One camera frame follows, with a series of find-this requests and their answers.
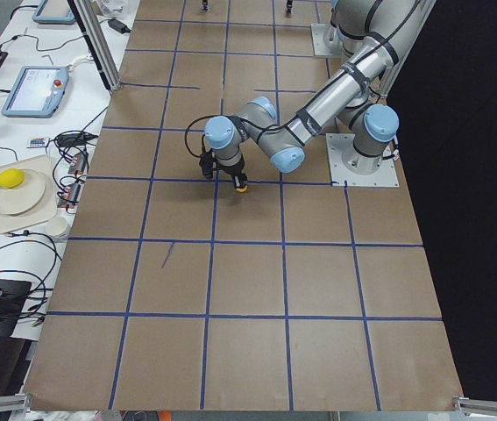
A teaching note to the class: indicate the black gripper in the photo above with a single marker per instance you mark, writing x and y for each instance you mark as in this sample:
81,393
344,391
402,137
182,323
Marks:
234,169

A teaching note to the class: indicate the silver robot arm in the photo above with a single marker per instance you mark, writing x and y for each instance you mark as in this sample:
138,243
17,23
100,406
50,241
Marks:
391,24
345,96

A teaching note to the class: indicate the white paper cup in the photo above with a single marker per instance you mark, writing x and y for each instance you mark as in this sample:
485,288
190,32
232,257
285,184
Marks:
58,228

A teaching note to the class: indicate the black power adapter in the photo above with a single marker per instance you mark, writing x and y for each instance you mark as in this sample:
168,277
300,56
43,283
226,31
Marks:
118,26

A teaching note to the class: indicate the beige round plate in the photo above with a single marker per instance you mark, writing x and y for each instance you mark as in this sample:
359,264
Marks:
25,196

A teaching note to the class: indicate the near blue teach pendant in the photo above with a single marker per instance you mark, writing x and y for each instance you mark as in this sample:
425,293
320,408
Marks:
37,92

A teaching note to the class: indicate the blue teach pendant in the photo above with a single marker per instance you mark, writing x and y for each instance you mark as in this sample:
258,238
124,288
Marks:
37,92
53,12

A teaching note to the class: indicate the yellow lemon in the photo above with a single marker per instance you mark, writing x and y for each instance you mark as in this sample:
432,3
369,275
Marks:
11,178

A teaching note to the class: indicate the beige square tray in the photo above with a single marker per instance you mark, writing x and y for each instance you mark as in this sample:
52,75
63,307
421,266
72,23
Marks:
45,209

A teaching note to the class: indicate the far blue teach pendant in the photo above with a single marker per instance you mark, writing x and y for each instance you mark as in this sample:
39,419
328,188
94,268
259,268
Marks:
53,12

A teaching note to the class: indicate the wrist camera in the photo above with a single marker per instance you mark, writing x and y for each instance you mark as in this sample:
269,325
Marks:
207,164

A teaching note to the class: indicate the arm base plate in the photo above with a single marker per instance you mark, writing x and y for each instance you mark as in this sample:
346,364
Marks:
348,168
326,43

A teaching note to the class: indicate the aluminium frame post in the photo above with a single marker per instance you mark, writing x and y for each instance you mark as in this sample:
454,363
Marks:
92,32

